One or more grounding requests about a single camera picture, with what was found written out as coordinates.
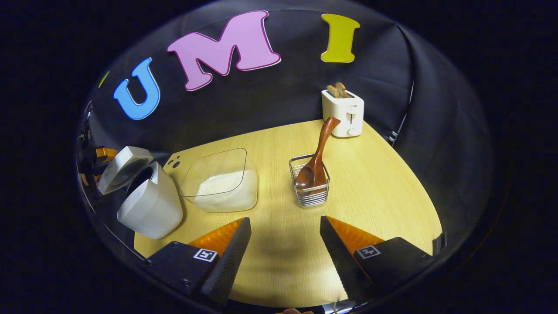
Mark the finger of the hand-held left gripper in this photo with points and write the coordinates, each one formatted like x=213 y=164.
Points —
x=108 y=153

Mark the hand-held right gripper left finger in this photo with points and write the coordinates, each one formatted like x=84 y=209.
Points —
x=229 y=261

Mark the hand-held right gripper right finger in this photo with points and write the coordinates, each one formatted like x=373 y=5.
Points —
x=338 y=255

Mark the white rice cooker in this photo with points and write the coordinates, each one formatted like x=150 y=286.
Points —
x=152 y=209

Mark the white rice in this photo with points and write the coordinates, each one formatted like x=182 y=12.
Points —
x=226 y=189

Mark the brown wooden spoon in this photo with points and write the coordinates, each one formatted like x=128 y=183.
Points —
x=320 y=148

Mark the clear plastic container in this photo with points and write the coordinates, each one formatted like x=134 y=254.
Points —
x=213 y=163

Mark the black clamp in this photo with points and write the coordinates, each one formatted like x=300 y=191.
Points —
x=439 y=244

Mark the white toaster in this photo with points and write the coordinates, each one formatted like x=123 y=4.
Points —
x=342 y=115

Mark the black backdrop cloth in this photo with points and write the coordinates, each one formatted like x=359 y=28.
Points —
x=436 y=131

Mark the toast slice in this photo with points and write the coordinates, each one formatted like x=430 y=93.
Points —
x=341 y=89
x=333 y=90

